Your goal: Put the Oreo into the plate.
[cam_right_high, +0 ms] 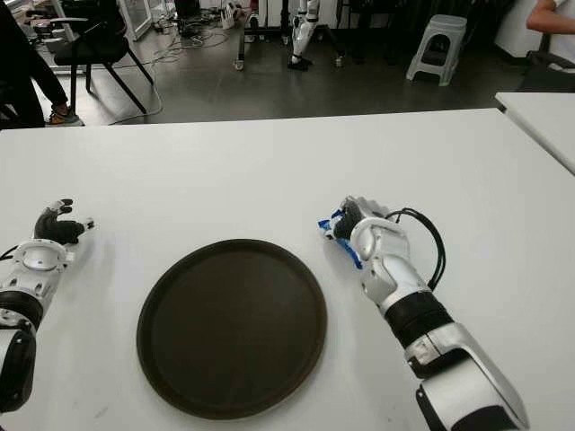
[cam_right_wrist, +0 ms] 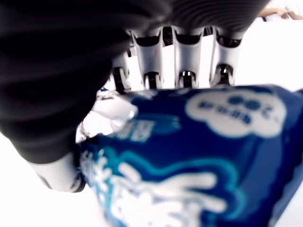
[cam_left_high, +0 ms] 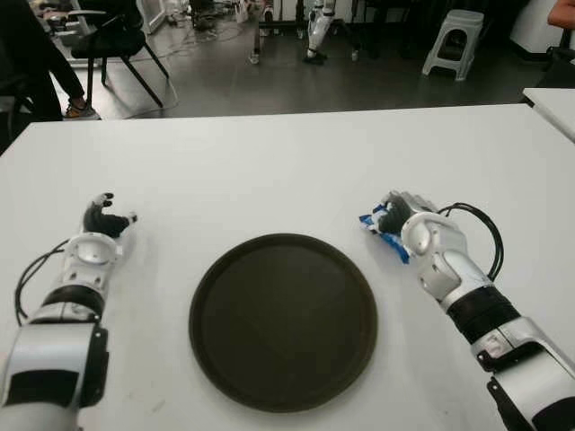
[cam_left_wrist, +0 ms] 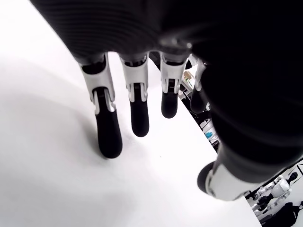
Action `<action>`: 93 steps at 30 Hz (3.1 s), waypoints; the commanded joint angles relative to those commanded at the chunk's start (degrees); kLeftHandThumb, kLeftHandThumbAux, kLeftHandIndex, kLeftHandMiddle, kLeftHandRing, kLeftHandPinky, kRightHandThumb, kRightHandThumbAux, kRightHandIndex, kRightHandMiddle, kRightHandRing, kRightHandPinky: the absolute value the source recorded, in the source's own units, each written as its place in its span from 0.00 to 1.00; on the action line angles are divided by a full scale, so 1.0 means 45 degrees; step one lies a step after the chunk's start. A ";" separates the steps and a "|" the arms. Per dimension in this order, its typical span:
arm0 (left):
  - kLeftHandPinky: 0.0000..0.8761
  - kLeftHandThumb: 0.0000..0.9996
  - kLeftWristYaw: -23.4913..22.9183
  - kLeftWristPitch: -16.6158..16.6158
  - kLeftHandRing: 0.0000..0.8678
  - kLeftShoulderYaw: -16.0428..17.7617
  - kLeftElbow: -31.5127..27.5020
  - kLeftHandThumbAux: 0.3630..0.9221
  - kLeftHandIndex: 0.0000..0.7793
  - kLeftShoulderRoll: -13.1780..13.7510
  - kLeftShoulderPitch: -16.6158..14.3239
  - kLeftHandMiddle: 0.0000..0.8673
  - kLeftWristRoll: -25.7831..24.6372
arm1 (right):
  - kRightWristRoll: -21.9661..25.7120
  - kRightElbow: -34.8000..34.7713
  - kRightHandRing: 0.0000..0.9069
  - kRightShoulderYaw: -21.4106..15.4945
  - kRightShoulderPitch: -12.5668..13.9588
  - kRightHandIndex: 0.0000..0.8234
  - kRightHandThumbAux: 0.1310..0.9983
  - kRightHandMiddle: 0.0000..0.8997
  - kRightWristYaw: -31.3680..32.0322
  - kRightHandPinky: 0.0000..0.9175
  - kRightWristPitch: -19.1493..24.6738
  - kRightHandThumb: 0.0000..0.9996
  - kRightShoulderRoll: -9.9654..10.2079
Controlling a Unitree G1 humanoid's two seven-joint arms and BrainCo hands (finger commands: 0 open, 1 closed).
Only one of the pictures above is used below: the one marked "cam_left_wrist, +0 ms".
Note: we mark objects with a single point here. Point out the white humanoid robot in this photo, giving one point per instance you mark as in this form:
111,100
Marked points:
278,186

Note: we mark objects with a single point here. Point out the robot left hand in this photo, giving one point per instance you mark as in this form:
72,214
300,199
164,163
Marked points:
213,35

